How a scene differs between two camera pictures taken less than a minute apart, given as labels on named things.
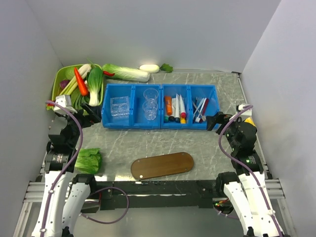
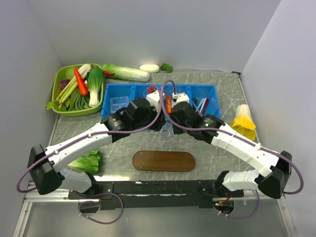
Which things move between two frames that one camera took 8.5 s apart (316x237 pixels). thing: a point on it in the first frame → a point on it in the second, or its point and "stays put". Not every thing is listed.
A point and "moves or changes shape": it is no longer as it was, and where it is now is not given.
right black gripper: [219, 117] → [177, 130]
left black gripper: [87, 120] → [159, 121]
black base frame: [153, 195] stays put
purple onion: [63, 83] stays put
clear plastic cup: [150, 106] moves or changes shape
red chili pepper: [108, 73] stays put
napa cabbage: [122, 73] stays put
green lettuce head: [89, 160] stays put
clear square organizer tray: [120, 107] stays put
